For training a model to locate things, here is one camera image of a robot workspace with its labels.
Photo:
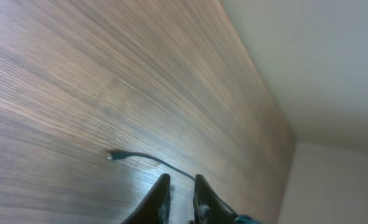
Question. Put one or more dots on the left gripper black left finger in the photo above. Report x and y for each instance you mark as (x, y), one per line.
(155, 206)

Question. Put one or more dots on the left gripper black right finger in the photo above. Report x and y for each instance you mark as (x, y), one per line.
(208, 209)

